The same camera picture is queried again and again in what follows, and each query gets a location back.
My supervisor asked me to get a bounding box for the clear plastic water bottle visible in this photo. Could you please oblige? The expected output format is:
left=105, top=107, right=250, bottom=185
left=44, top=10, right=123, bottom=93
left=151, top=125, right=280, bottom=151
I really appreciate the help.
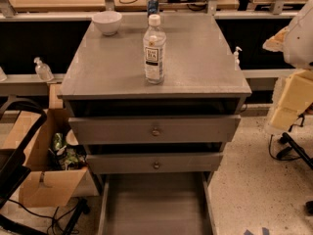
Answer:
left=143, top=14, right=166, bottom=84

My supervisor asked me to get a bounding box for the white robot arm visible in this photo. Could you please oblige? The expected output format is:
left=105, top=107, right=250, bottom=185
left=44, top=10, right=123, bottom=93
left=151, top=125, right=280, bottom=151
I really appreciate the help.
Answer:
left=263, top=0, right=313, bottom=134

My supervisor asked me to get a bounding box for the grey drawer cabinet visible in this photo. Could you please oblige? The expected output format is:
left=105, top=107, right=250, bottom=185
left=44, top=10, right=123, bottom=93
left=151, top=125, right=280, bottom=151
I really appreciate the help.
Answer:
left=60, top=13, right=250, bottom=235

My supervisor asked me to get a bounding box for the top grey drawer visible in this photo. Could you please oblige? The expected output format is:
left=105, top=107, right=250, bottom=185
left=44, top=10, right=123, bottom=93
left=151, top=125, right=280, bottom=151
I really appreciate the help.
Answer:
left=68, top=115, right=241, bottom=145

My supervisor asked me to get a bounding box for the middle grey drawer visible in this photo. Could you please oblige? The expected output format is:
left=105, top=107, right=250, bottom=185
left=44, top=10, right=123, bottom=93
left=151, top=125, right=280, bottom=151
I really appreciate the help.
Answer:
left=87, top=153, right=223, bottom=174

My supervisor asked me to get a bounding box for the right sanitizer pump bottle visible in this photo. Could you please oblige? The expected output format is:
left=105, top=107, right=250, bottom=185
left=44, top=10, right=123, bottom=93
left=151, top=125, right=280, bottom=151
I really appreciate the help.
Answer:
left=233, top=46, right=243, bottom=66

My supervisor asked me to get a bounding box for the sanitizer pump bottle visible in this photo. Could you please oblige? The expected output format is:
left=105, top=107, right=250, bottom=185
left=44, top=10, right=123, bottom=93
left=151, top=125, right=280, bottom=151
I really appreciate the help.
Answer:
left=233, top=46, right=243, bottom=66
left=34, top=57, right=54, bottom=81

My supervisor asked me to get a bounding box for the bottom grey open drawer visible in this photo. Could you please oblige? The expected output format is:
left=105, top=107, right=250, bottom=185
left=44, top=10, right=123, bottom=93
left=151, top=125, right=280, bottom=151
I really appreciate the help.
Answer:
left=97, top=172, right=217, bottom=235

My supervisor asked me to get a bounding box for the left sanitizer pump bottle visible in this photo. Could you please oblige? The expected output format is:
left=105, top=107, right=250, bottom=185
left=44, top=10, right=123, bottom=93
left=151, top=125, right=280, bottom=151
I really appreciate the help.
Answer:
left=34, top=57, right=54, bottom=81

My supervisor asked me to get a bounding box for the white ceramic bowl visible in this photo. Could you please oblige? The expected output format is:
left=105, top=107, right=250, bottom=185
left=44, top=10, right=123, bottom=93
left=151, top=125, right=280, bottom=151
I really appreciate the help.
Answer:
left=92, top=11, right=122, bottom=36

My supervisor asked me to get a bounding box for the blue drink can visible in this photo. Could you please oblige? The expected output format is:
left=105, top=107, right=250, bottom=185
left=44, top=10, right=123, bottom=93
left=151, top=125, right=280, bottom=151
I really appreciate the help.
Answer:
left=147, top=0, right=159, bottom=16

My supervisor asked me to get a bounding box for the cardboard box with trash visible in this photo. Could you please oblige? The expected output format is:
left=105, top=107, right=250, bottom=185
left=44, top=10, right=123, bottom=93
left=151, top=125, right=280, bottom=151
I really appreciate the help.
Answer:
left=0, top=108, right=100, bottom=209

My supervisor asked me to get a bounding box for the black stand leg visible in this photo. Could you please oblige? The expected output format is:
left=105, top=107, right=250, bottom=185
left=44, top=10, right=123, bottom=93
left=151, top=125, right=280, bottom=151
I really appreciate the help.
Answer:
left=282, top=132, right=313, bottom=169

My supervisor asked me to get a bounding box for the black floor cable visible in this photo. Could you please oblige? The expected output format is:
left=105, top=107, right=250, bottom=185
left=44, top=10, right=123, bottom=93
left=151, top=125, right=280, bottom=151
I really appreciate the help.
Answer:
left=268, top=115, right=306, bottom=162

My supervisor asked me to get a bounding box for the black chair frame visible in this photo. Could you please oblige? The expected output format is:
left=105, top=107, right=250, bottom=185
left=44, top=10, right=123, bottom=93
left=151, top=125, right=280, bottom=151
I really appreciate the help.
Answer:
left=0, top=96, right=48, bottom=235

